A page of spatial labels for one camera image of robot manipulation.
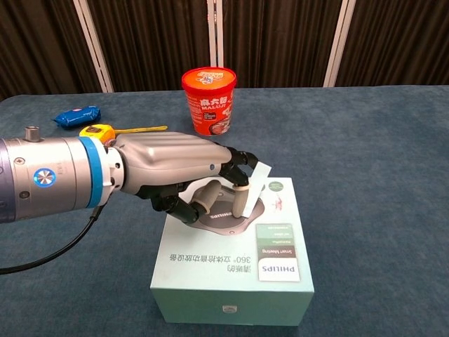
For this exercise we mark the blue snack packet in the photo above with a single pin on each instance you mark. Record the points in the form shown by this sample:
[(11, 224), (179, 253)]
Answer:
[(77, 116)]

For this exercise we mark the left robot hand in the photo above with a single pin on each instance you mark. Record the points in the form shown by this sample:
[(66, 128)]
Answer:
[(168, 161)]

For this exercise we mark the Philips speakerphone box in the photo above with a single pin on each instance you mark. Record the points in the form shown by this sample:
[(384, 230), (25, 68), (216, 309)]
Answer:
[(224, 267)]

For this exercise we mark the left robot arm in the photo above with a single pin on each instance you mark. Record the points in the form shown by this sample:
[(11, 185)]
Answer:
[(45, 175)]

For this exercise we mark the small pale paper strip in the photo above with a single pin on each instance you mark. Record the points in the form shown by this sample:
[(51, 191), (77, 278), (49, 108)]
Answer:
[(261, 175)]

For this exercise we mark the blue-grey table cloth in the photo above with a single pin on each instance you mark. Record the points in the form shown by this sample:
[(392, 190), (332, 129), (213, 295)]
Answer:
[(368, 228)]

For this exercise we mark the yellow tape measure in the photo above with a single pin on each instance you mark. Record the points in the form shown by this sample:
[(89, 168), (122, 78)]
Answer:
[(94, 130)]

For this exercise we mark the red instant noodle cup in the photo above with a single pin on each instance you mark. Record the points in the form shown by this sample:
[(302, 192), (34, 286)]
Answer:
[(210, 105)]

